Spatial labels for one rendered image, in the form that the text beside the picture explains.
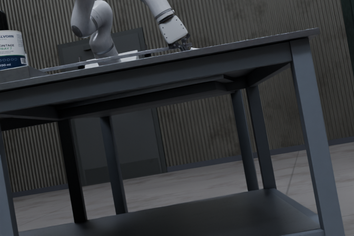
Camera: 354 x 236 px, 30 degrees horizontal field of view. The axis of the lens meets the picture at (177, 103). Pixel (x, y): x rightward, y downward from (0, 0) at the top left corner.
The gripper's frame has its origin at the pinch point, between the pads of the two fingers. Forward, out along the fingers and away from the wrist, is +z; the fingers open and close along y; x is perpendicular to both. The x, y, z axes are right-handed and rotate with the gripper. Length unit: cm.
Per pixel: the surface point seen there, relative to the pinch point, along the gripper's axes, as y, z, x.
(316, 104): -21, 42, 82
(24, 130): 226, -87, -730
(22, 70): 52, -12, 78
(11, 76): 56, -12, 78
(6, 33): 53, -28, 65
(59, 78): 43, -3, 85
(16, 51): 54, -22, 63
